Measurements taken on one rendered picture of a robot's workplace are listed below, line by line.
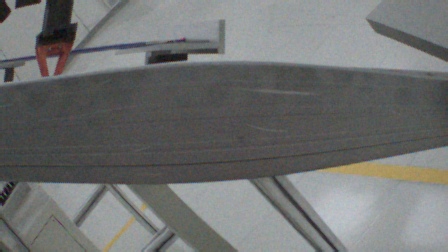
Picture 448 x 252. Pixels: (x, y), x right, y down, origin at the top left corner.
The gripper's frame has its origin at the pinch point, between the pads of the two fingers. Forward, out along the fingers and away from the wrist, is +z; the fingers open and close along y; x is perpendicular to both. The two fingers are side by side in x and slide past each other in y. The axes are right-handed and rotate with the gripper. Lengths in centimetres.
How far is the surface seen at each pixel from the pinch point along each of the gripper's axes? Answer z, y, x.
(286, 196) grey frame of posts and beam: 19.4, -11.4, 43.6
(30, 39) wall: -74, -750, 98
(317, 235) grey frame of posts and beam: 28, -10, 50
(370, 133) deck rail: 4, 60, 10
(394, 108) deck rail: 2, 60, 13
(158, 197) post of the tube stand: 22, -37, 32
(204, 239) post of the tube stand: 31, -37, 40
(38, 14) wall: -110, -751, 107
